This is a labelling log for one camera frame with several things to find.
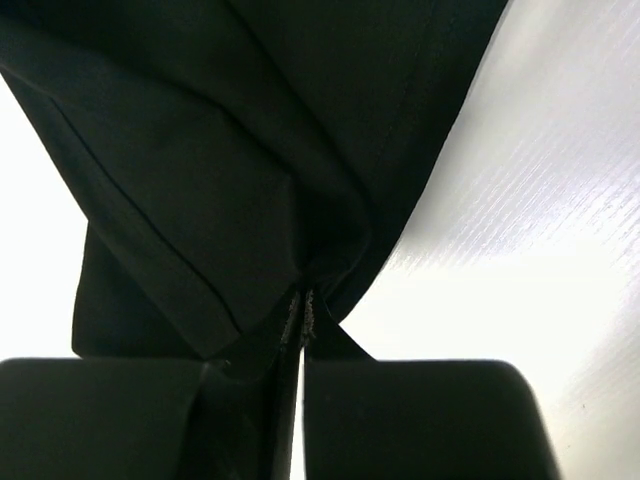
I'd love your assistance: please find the black skirt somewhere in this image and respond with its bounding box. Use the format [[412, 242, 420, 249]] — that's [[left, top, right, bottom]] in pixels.
[[1, 1, 506, 358]]

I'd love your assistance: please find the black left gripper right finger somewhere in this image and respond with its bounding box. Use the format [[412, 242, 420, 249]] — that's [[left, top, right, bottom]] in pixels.
[[303, 292, 560, 480]]

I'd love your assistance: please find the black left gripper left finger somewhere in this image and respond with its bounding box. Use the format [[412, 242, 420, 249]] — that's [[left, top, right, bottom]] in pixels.
[[1, 294, 303, 480]]

